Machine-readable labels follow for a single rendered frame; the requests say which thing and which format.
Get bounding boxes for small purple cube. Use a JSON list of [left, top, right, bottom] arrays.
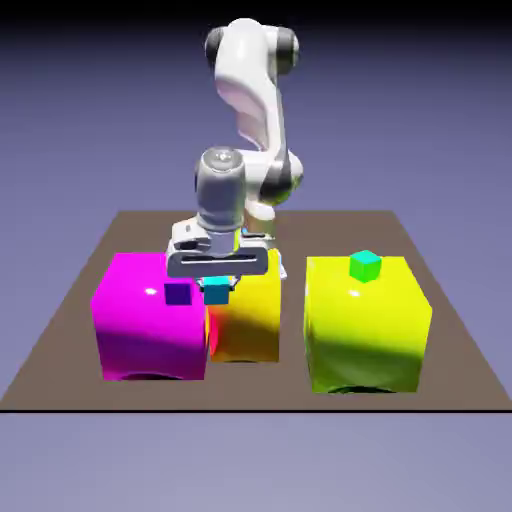
[[164, 282, 193, 306]]

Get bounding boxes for small green cube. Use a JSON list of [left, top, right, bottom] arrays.
[[348, 249, 383, 284]]

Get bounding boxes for large orange box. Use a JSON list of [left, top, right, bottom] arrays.
[[206, 247, 282, 364]]

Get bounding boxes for small teal cube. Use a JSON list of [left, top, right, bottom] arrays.
[[203, 276, 230, 306]]

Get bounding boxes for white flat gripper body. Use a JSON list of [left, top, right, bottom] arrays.
[[166, 246, 269, 282]]

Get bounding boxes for large yellow box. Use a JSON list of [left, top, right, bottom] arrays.
[[302, 254, 434, 396]]

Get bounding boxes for large magenta box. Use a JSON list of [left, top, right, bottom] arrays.
[[89, 251, 210, 382]]

